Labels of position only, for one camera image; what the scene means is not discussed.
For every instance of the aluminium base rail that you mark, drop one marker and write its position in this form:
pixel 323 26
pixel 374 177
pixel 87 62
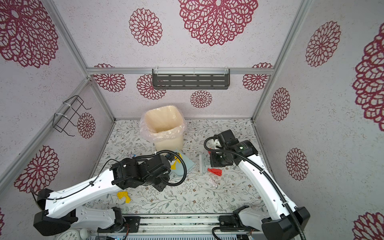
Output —
pixel 180 223

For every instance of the beige trash bin with liner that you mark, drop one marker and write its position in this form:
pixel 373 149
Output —
pixel 164 127

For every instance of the yellow paper scrap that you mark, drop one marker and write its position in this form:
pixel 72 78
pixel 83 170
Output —
pixel 124 195
pixel 176 163

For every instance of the teal hand brush white bristles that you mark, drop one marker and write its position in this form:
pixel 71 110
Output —
pixel 202 163

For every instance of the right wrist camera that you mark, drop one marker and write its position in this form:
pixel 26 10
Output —
pixel 214 144

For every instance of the black wire wall rack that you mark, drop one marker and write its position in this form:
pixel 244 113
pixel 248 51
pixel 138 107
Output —
pixel 62 119

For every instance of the red paper scrap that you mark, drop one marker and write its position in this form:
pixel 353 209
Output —
pixel 216 172

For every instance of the pink paper scrap right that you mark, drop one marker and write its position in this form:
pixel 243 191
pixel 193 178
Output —
pixel 214 183

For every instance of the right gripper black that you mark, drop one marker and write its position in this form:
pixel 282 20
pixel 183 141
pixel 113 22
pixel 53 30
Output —
pixel 213 161

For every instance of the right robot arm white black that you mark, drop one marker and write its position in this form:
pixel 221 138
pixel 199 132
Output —
pixel 245 156

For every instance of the white dial gauge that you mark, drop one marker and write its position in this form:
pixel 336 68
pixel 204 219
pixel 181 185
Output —
pixel 69 235

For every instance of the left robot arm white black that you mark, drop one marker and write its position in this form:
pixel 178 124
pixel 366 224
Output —
pixel 64 209

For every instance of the dark metal wall shelf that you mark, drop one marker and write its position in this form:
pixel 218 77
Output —
pixel 191 79

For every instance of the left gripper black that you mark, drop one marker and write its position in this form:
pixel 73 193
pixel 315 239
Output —
pixel 166 178

